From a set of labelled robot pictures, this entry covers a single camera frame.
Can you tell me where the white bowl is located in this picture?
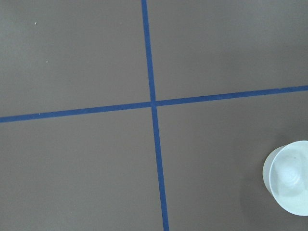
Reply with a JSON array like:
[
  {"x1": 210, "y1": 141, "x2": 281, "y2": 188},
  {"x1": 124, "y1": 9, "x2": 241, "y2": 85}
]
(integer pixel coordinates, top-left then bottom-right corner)
[{"x1": 262, "y1": 141, "x2": 308, "y2": 216}]

